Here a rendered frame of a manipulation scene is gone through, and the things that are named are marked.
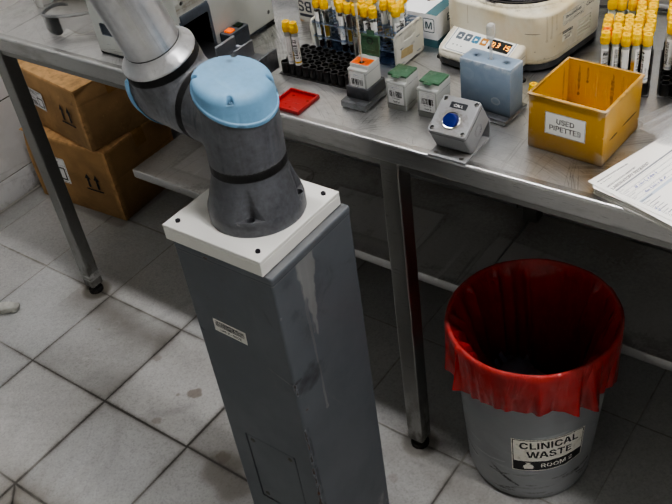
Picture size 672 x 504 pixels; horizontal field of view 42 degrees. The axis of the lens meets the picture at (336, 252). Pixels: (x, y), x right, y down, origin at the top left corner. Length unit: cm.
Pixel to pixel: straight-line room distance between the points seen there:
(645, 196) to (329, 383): 60
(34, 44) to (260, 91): 102
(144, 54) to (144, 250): 163
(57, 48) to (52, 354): 92
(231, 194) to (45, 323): 152
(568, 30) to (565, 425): 77
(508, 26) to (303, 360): 71
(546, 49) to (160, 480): 131
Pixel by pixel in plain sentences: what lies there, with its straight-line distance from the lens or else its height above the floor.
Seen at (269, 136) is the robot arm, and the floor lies 105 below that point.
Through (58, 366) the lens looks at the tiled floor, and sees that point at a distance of 257.
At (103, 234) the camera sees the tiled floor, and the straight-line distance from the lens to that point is 298.
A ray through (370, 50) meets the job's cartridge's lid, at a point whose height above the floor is 96.
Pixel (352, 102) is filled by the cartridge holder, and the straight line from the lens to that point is 161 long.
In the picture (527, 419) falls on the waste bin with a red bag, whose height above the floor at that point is 30.
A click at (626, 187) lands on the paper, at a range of 137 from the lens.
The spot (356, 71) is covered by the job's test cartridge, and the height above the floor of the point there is 94.
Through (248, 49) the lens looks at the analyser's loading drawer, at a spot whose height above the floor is 93.
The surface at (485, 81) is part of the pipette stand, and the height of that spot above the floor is 94.
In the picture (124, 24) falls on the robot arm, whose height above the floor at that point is 121.
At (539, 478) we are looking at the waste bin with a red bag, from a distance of 197.
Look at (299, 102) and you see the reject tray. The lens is 166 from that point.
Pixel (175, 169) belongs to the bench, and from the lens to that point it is 269.
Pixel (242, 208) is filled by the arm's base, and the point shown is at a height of 95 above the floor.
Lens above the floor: 169
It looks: 39 degrees down
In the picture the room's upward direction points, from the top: 9 degrees counter-clockwise
